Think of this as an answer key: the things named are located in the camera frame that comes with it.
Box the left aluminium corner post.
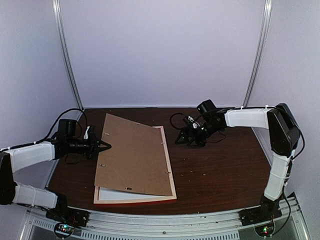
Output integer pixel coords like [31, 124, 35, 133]
[52, 0, 84, 110]

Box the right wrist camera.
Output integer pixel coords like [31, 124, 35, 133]
[183, 115, 200, 129]

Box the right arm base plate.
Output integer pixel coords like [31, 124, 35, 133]
[238, 207, 282, 226]

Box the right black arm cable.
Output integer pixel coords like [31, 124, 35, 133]
[169, 112, 191, 130]

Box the red landscape photo print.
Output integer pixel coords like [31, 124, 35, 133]
[95, 187, 163, 201]

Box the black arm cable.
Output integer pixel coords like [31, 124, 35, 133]
[169, 112, 191, 130]
[44, 108, 88, 141]

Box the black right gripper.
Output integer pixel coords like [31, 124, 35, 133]
[175, 120, 221, 148]

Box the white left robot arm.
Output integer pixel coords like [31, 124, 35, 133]
[0, 119, 112, 222]

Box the aluminium corner post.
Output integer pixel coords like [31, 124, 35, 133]
[52, 0, 84, 110]
[243, 0, 273, 107]

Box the brown backing board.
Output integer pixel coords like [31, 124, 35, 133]
[94, 113, 173, 196]

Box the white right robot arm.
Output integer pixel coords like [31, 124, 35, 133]
[174, 99, 303, 221]

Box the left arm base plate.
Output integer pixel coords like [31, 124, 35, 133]
[45, 207, 90, 228]

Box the aluminium front rail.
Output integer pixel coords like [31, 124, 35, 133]
[24, 197, 305, 240]

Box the right aluminium corner post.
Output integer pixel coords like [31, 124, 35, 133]
[243, 0, 273, 107]

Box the pink wooden picture frame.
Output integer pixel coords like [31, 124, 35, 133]
[93, 126, 177, 207]

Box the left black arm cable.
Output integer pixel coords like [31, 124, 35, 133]
[44, 108, 88, 141]

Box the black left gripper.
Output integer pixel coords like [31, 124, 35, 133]
[67, 132, 111, 160]

